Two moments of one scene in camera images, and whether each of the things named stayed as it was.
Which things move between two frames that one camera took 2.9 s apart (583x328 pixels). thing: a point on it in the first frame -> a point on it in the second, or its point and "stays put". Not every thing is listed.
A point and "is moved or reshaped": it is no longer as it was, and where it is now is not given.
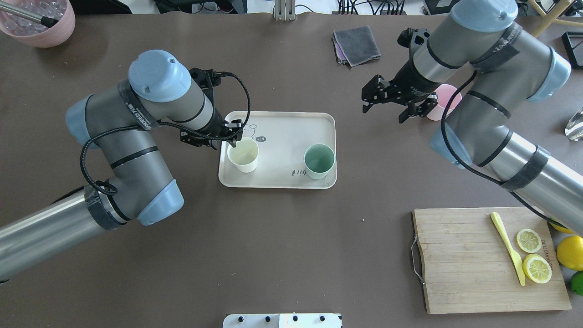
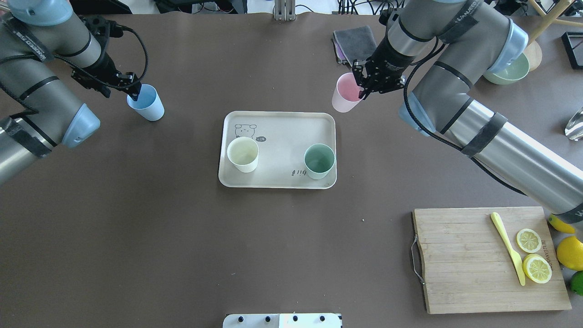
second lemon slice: x=537 y=268 stays put
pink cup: x=444 y=93 is moved or reshaped
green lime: x=576 y=282 stays put
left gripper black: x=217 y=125 -> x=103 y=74
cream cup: x=245 y=156 stays put
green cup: x=319 y=159 stays put
